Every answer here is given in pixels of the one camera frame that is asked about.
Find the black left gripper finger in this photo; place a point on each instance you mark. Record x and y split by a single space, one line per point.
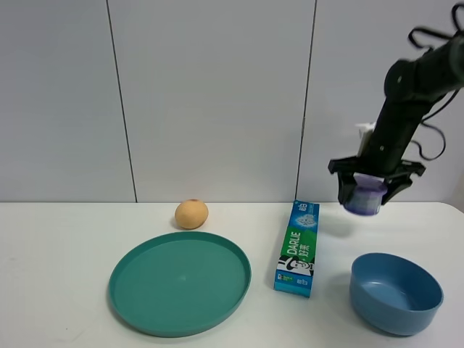
394 186

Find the green blue toothpaste box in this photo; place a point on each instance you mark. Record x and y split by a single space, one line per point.
295 267

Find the teal round plate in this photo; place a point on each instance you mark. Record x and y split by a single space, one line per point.
179 284

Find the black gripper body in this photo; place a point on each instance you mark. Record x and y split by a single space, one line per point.
382 157

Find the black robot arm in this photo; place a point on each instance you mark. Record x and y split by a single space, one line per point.
411 89

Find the purple lidded round container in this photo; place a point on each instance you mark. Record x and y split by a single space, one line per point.
367 196

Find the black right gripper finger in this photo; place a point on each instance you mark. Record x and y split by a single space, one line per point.
347 186

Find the blue plastic bowl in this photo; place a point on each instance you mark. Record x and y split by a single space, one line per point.
393 294

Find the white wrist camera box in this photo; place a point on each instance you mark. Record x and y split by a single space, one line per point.
365 131

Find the orange round fruit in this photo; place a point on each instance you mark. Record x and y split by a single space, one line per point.
191 214

